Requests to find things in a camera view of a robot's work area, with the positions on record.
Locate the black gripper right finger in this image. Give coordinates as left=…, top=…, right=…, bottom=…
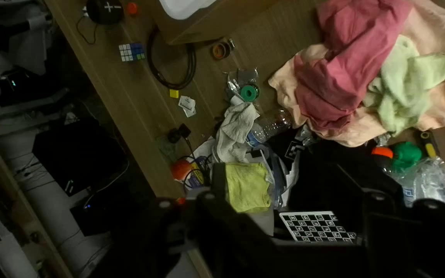
left=361, top=189, right=445, bottom=278

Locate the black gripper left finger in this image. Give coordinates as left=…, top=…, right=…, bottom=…
left=150, top=191, right=368, bottom=278

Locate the light green shirt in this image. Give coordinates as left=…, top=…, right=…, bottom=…
left=363, top=35, right=445, bottom=134

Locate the pink shirt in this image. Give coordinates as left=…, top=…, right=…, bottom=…
left=293, top=0, right=412, bottom=131

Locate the peach shirt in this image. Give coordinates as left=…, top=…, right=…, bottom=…
left=269, top=0, right=445, bottom=146

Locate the red round object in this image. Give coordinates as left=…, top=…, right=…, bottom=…
left=171, top=158, right=193, bottom=182

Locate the yellow-green cloth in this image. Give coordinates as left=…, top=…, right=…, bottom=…
left=225, top=163, right=270, bottom=212

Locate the white cloth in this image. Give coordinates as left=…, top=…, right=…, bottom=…
left=213, top=95, right=259, bottom=161

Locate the checkered calibration board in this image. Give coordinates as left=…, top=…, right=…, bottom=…
left=280, top=211, right=357, bottom=242

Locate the clear plastic bottle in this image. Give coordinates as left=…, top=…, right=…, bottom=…
left=247, top=109, right=292, bottom=146

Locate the small yellow block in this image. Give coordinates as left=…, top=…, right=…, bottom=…
left=168, top=89, right=181, bottom=98

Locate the green bottle cap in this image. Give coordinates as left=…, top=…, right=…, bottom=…
left=238, top=83, right=259, bottom=101

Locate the brown tape roll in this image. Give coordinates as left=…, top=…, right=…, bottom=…
left=210, top=39, right=233, bottom=60

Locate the rubik's cube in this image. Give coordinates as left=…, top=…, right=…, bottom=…
left=117, top=41, right=145, bottom=63

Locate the black round speaker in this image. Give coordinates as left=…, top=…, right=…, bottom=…
left=85, top=0, right=123, bottom=24

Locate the black cable loop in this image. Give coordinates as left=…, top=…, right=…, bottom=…
left=145, top=26, right=198, bottom=90

